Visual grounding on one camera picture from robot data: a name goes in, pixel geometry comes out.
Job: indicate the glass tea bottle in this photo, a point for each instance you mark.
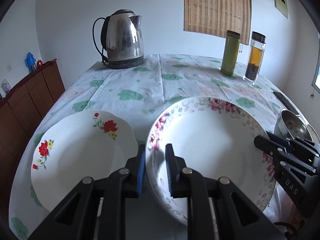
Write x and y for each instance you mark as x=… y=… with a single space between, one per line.
x=256 y=53

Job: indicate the stainless steel electric kettle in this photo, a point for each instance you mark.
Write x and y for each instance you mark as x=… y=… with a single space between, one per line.
x=121 y=40

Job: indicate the black smartphone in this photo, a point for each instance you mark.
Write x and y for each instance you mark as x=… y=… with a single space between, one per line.
x=285 y=102

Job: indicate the green thermos bottle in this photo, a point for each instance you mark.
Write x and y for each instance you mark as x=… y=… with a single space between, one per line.
x=230 y=52

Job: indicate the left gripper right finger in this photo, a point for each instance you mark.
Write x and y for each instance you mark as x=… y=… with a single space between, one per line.
x=175 y=165

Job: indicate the blue kids water bottle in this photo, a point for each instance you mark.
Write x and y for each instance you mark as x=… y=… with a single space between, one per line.
x=30 y=62

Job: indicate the floral plastic tablecloth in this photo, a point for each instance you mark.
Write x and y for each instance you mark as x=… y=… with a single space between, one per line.
x=138 y=95

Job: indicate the patterned bag on sideboard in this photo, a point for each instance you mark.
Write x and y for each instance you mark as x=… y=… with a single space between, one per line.
x=5 y=86

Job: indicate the red flower white plate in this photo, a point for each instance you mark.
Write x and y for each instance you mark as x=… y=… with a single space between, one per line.
x=85 y=144

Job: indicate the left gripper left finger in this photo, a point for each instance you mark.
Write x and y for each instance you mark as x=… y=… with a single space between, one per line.
x=135 y=179

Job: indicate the stainless steel bowl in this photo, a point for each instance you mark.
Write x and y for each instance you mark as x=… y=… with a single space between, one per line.
x=290 y=126

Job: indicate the green wall panel box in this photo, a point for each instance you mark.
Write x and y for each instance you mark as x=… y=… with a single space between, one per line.
x=281 y=5

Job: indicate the window with frame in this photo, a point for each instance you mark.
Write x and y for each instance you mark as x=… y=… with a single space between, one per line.
x=316 y=81

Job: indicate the brown wooden sideboard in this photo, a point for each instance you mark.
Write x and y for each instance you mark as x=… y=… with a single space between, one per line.
x=22 y=110

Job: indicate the bamboo window blind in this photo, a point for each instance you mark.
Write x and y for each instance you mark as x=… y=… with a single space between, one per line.
x=216 y=17

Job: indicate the small red apple ornament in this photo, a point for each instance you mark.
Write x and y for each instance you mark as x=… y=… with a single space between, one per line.
x=39 y=63

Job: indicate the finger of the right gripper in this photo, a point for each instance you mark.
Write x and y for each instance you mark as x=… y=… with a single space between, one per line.
x=297 y=145
x=305 y=161

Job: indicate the pink floral white deep plate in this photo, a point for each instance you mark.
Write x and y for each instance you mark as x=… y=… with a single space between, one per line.
x=214 y=137

